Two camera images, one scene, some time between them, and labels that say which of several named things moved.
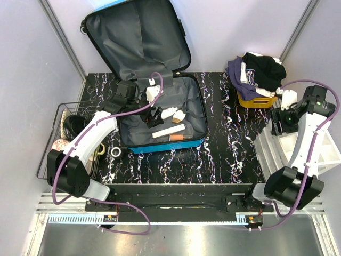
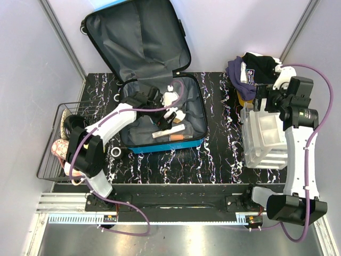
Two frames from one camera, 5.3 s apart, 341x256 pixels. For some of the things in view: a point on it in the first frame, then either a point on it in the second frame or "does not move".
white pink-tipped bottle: [168, 112] does not move
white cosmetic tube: [168, 131] does not move
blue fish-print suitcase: [135, 39] does not move
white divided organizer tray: [273, 150] to [264, 141]
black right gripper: [276, 115] to [264, 91]
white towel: [261, 92] does not move
